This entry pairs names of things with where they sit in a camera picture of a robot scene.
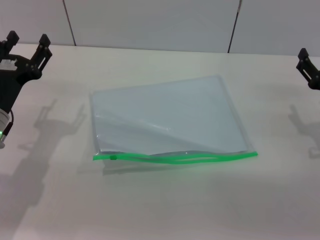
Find white paper sheets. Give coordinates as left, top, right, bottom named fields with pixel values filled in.
left=94, top=77, right=251, bottom=154

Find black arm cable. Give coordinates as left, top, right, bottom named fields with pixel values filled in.
left=3, top=110, right=15, bottom=138

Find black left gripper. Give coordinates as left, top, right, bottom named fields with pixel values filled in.
left=0, top=30, right=54, bottom=111

